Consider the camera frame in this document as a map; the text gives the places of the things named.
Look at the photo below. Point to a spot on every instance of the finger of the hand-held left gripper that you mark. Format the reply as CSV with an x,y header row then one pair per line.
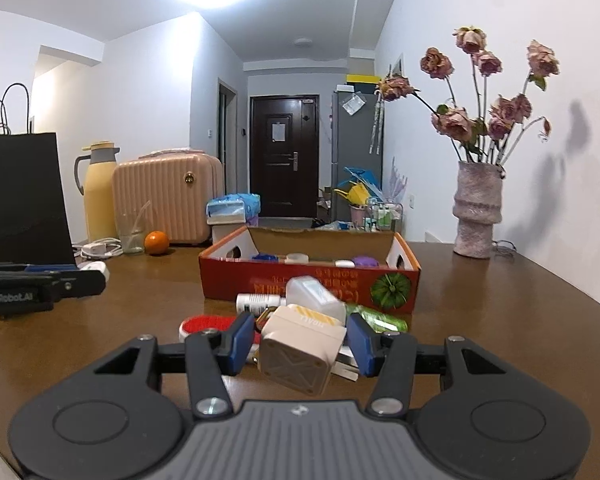
x,y
30,269
80,284

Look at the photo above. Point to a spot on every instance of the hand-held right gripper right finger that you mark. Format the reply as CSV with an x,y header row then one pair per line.
x,y
362,347

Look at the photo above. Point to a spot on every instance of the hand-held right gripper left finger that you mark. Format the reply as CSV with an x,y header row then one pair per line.
x,y
240,345

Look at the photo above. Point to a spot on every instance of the red and white lint brush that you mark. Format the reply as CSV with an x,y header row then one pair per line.
x,y
205,324

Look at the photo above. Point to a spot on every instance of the white charger adapter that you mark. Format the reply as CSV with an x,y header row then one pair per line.
x,y
300,345

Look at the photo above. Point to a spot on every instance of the red cardboard box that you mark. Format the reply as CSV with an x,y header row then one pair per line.
x,y
227,280

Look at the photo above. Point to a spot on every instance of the large white plastic bottle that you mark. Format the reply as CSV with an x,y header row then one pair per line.
x,y
315,297

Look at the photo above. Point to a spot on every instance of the purple ridged cap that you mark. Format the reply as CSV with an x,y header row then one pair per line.
x,y
366,261

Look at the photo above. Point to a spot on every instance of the small white oval item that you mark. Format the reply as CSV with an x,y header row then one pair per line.
x,y
344,263

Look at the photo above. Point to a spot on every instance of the blue round cap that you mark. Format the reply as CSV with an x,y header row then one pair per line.
x,y
265,258

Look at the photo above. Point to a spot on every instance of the small white round cap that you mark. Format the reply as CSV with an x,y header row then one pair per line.
x,y
97,265

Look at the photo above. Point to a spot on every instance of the clear glass cup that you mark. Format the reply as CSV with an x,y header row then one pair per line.
x,y
132,240

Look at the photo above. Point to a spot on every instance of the black paper bag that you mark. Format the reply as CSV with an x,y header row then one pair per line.
x,y
25,200

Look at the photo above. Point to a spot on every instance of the yellow thermos jug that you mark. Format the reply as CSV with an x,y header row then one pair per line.
x,y
100,200

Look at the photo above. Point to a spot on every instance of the orange fruit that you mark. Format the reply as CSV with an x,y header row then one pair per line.
x,y
156,243

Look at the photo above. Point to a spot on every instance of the white box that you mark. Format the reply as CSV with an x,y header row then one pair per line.
x,y
225,234

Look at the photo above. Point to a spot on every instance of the pink ribbed suitcase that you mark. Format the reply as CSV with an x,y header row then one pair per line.
x,y
170,200

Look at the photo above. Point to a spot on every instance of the cluster of toiletry bottles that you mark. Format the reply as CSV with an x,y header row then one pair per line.
x,y
382,216

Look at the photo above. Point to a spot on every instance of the blue tissue pack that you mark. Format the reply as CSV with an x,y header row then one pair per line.
x,y
232,206

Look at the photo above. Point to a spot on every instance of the yellow watering can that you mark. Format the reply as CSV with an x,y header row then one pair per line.
x,y
357,194

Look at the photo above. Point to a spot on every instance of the lilac decorative stems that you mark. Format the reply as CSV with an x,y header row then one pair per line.
x,y
400,182

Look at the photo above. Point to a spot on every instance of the blue folded item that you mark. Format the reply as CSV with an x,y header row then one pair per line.
x,y
362,176

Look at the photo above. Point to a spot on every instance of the eyeglasses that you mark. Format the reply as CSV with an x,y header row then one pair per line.
x,y
504,245

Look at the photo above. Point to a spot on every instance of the dark entrance door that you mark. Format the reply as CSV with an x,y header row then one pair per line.
x,y
285,175

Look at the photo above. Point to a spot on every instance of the pink ceramic vase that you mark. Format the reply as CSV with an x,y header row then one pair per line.
x,y
477,210

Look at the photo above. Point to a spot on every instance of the grey refrigerator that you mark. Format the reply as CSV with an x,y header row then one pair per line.
x,y
355,145

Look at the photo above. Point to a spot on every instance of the paper notice on door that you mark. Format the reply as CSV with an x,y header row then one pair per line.
x,y
278,131

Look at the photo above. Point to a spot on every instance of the folded hanging umbrella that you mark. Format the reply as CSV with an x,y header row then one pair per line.
x,y
376,125

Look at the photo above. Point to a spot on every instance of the dried pink roses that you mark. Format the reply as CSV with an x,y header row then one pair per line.
x,y
455,122

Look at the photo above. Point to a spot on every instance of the paper on refrigerator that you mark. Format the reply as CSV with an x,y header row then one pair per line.
x,y
352,104

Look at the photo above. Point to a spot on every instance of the yellow and black box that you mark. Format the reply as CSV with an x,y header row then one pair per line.
x,y
362,80

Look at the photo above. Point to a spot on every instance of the small ceiling lamp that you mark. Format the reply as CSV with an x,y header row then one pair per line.
x,y
304,41

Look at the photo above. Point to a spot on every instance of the wall picture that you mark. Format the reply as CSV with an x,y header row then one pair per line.
x,y
396,66

